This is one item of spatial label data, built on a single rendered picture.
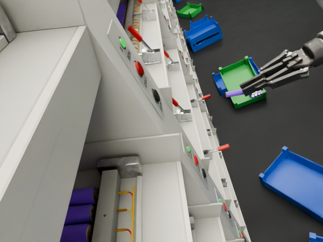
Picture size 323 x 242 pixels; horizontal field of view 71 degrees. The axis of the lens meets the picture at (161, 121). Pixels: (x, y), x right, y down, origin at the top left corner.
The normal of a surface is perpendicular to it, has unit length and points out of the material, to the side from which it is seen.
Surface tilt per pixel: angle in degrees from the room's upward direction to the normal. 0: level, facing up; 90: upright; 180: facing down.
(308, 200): 0
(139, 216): 21
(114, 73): 90
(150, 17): 90
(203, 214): 90
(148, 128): 90
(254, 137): 0
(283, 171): 0
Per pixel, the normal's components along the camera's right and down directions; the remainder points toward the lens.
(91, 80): 0.99, -0.11
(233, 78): -0.37, -0.35
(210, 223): -0.08, -0.73
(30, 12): 0.06, 0.68
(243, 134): -0.43, -0.65
